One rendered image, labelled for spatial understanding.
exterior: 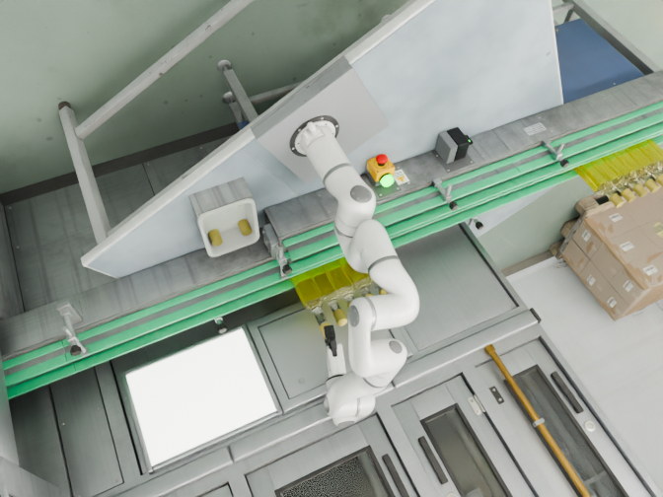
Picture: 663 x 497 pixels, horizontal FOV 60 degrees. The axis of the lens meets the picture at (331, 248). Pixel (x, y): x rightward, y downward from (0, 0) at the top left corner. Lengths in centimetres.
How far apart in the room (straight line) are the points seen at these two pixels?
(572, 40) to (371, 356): 181
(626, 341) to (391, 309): 466
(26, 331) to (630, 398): 485
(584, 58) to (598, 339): 357
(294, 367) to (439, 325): 53
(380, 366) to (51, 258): 139
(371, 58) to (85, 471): 147
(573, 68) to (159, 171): 174
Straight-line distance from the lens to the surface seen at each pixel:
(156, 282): 192
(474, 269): 221
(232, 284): 189
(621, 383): 573
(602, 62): 271
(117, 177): 251
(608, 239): 548
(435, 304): 210
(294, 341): 196
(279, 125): 159
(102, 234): 194
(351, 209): 148
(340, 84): 158
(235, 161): 170
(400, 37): 167
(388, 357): 142
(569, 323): 579
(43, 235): 243
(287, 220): 187
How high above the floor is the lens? 187
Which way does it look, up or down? 29 degrees down
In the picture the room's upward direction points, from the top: 151 degrees clockwise
